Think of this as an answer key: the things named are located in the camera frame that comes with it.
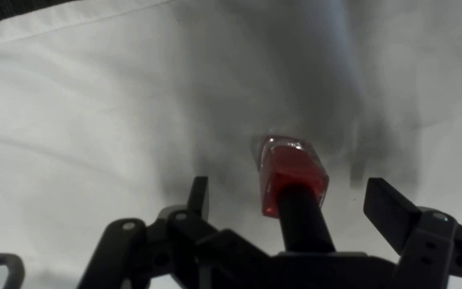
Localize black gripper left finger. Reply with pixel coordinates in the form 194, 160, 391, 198
77, 174, 227, 289

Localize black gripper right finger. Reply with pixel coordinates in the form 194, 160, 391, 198
362, 176, 462, 289

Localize red-orange nail polish bottle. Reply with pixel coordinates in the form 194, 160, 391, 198
255, 133, 338, 253

